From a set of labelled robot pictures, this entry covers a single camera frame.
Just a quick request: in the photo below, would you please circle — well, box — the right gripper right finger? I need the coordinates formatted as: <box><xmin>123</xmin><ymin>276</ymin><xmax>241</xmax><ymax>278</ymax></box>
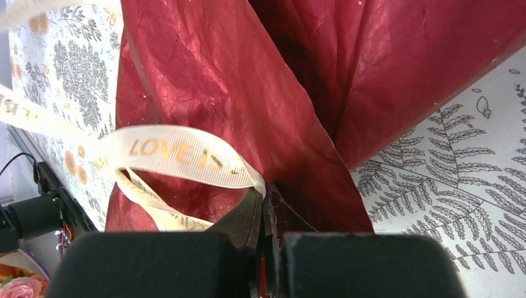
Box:
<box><xmin>262</xmin><ymin>184</ymin><xmax>466</xmax><ymax>297</ymax></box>

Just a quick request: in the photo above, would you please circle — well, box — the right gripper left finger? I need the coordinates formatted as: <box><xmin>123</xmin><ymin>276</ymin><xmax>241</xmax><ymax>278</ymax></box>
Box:
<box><xmin>47</xmin><ymin>188</ymin><xmax>263</xmax><ymax>297</ymax></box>

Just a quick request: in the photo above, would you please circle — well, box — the cream printed ribbon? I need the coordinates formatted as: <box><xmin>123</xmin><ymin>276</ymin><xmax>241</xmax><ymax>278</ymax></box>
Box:
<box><xmin>1</xmin><ymin>1</ymin><xmax>265</xmax><ymax>231</ymax></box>

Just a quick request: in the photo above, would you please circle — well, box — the dark red wrapping paper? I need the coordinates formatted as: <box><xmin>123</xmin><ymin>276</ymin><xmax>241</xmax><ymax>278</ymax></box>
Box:
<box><xmin>115</xmin><ymin>1</ymin><xmax>525</xmax><ymax>232</ymax></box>

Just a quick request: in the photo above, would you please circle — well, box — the pink fake flower bouquet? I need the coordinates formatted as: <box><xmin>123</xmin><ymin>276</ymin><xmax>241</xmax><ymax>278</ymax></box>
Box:
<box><xmin>1</xmin><ymin>277</ymin><xmax>43</xmax><ymax>298</ymax></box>

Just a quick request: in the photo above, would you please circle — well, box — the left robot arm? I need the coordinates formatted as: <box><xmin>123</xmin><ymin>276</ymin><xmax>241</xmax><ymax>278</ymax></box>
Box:
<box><xmin>1</xmin><ymin>195</ymin><xmax>63</xmax><ymax>253</ymax></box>

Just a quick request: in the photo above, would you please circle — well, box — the floral tablecloth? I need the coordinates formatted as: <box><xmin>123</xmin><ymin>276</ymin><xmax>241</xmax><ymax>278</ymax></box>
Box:
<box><xmin>9</xmin><ymin>5</ymin><xmax>525</xmax><ymax>297</ymax></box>

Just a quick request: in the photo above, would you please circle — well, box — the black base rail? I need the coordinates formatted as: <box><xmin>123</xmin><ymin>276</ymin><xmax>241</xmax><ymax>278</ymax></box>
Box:
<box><xmin>7</xmin><ymin>125</ymin><xmax>97</xmax><ymax>232</ymax></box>

